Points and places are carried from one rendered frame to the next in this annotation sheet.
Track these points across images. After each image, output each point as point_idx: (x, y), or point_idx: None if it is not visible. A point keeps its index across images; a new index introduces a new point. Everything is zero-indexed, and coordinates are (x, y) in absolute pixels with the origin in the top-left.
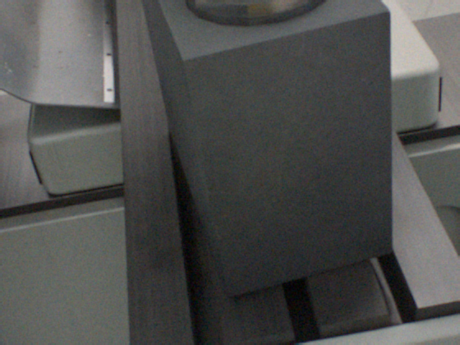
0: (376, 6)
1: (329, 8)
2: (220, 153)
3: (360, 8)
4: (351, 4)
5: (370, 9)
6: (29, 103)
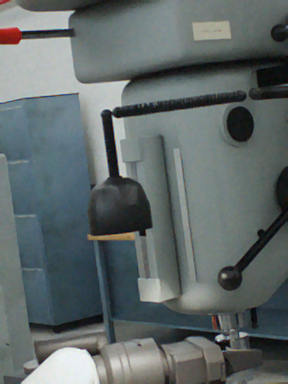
0: (7, 374)
1: (21, 371)
2: None
3: (12, 373)
4: (15, 373)
5: (9, 373)
6: None
